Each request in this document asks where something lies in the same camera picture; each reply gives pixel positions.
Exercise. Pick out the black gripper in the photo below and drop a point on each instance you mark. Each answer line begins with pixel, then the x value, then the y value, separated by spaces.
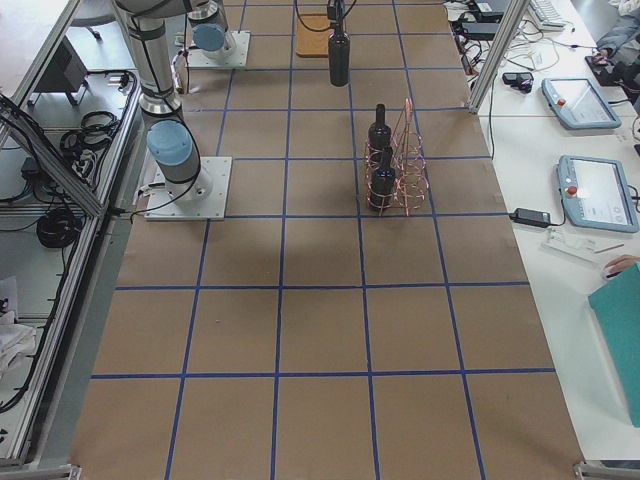
pixel 334 9

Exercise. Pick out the teach pendant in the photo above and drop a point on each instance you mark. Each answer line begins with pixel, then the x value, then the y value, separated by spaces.
pixel 594 194
pixel 579 104

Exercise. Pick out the teach pendant far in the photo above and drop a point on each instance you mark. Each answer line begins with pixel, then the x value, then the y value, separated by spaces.
pixel 579 104

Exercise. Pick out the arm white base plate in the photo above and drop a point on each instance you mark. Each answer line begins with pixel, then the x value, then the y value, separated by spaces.
pixel 206 199
pixel 233 54

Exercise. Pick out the teach pendant near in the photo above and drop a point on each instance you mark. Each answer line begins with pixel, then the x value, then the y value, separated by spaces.
pixel 594 194

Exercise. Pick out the copper wire bottle basket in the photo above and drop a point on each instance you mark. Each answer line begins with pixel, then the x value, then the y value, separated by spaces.
pixel 411 184

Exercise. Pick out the wooden tray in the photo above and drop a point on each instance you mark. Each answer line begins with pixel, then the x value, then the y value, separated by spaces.
pixel 312 33

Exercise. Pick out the aluminium frame post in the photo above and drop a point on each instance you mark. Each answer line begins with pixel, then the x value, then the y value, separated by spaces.
pixel 502 39

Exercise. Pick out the dark wine bottle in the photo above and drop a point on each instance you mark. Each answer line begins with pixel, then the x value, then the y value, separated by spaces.
pixel 339 54
pixel 379 135
pixel 382 181

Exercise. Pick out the black power adapter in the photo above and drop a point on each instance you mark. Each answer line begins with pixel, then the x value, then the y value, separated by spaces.
pixel 530 217

